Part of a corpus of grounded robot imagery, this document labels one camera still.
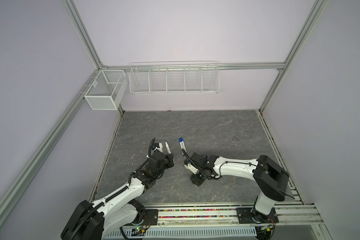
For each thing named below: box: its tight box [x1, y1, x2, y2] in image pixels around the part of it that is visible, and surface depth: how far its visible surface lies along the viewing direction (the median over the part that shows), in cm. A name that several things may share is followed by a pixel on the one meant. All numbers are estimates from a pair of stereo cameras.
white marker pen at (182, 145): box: [179, 137, 187, 156], surface depth 103 cm
